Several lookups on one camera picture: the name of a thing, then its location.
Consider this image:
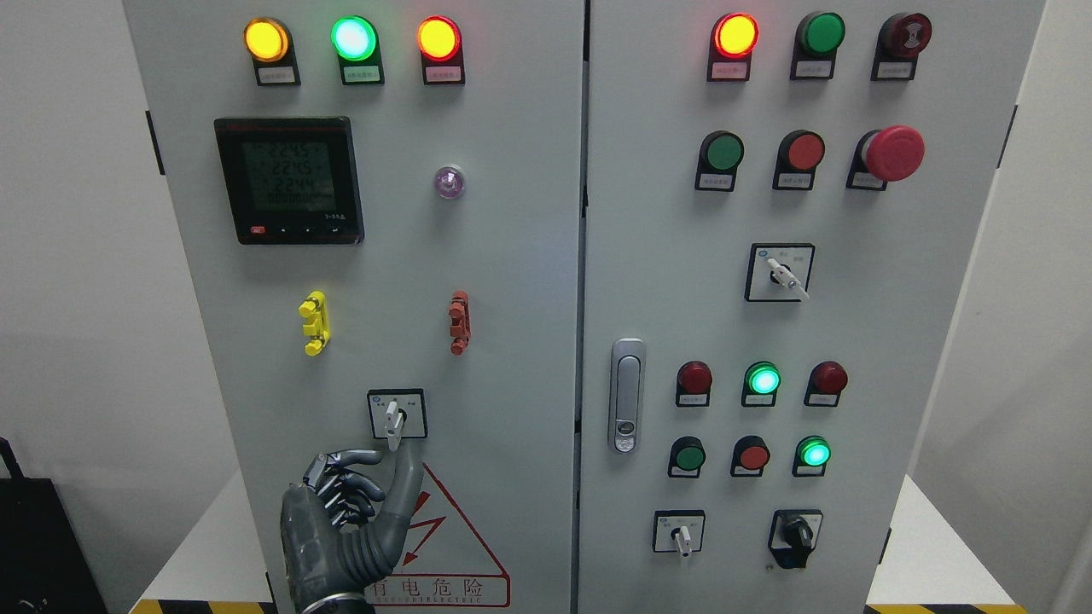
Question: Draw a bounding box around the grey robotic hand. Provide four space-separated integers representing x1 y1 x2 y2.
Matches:
281 442 425 611

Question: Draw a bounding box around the white selector switch door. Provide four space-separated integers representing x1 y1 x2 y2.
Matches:
367 388 428 452

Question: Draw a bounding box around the small purple dome light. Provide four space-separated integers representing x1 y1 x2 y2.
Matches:
434 165 467 200

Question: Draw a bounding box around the yellow indicator light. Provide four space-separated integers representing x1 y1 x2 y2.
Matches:
242 16 300 86

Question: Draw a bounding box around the red electric hazard warning sticker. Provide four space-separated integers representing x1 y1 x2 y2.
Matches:
365 467 511 609

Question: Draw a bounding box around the yellow terminal connector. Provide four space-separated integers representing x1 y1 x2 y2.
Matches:
298 290 331 356

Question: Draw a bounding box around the red terminal connector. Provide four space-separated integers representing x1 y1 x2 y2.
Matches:
448 291 472 355

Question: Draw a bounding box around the black digital power meter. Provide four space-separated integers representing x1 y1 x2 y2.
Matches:
214 116 365 245

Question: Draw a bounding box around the green push button lower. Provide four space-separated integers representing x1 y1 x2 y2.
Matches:
667 436 707 479

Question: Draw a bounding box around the green push button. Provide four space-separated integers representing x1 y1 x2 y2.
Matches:
695 130 745 192
667 436 707 479

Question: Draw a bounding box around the dark red light left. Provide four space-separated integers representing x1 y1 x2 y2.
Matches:
675 361 713 408

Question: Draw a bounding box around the dark red light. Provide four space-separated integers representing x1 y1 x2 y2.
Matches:
675 361 713 408
804 361 848 408

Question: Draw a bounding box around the grey electrical cabinet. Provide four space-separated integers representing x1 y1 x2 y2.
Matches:
124 1 1044 613

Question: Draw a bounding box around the red push button lower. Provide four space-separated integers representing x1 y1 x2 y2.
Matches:
729 435 771 479

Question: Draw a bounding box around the red push button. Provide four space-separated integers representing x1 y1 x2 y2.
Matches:
729 435 771 479
772 130 826 191

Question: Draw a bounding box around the lit green light middle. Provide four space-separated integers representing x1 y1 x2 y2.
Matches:
741 361 781 408

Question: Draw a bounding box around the lit green light lower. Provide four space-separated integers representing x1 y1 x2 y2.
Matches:
792 435 832 479

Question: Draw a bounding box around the lit green indicator light top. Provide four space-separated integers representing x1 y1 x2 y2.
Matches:
330 14 385 85

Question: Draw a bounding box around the dark red light right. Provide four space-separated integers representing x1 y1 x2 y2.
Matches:
804 361 848 408

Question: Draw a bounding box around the red-rimmed lit light left door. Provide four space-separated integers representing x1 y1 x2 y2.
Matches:
417 14 465 84

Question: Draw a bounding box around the green push button upper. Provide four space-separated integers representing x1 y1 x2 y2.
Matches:
695 130 745 192

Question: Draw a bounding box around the red push button upper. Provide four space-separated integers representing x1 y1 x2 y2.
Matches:
772 130 826 191

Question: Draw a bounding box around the red lit light right door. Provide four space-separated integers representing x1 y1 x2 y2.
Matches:
707 12 759 83

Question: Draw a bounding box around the red emergency stop mushroom button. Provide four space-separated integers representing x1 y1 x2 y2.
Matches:
845 125 926 191

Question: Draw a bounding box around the unlit green indicator light top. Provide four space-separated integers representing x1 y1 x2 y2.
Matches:
790 11 846 80

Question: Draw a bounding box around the dark red buzzer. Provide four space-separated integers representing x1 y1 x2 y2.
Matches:
870 13 931 82

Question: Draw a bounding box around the silver door handle lock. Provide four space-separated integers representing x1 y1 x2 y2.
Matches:
607 338 645 454

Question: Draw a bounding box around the white selector switch lower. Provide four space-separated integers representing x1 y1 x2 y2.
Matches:
653 509 707 562

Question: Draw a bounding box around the white selector switch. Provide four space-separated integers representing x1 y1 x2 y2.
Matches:
745 243 816 303
653 509 707 562

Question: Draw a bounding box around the black rotary selector switch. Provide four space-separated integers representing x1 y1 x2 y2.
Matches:
768 509 823 569

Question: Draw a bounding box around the white selector switch upper right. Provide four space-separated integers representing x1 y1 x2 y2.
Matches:
745 243 816 303

